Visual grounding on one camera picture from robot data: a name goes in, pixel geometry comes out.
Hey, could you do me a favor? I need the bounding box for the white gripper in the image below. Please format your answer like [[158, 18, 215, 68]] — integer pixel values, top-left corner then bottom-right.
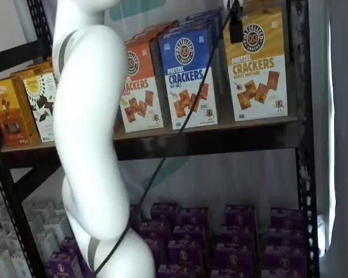
[[224, 0, 245, 45]]

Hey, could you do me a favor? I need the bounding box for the blue white pretzel crackers box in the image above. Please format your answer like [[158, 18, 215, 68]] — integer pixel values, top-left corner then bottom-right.
[[185, 7, 224, 87], [168, 19, 223, 96], [158, 27, 220, 130]]

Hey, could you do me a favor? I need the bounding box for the yellow white pretzel crackers box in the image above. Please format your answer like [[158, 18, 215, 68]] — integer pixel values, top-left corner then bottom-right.
[[223, 7, 288, 122]]

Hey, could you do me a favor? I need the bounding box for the orange white pretzel crackers box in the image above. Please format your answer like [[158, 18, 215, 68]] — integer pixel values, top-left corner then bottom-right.
[[132, 27, 169, 43], [143, 21, 179, 33], [118, 37, 165, 133]]

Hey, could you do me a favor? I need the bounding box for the black metal shelf rack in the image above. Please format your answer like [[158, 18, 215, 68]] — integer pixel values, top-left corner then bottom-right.
[[0, 0, 321, 278]]

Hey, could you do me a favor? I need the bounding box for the yellow topped white box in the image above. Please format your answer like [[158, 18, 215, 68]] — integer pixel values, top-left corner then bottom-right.
[[26, 61, 55, 78]]

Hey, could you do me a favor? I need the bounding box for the white box with dark chips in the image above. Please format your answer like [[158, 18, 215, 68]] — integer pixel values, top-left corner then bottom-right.
[[23, 72, 59, 143]]

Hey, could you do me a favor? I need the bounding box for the brown orange snack box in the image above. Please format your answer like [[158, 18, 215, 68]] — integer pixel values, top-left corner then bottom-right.
[[10, 68, 32, 81], [0, 78, 43, 147]]

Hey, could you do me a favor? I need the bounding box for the white snack box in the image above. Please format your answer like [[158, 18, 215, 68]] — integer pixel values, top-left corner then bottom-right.
[[34, 231, 59, 261], [4, 231, 27, 253], [11, 251, 33, 278], [0, 250, 17, 278], [43, 215, 73, 241]]

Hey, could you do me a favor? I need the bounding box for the black cable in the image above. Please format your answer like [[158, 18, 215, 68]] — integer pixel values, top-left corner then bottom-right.
[[92, 0, 235, 275]]

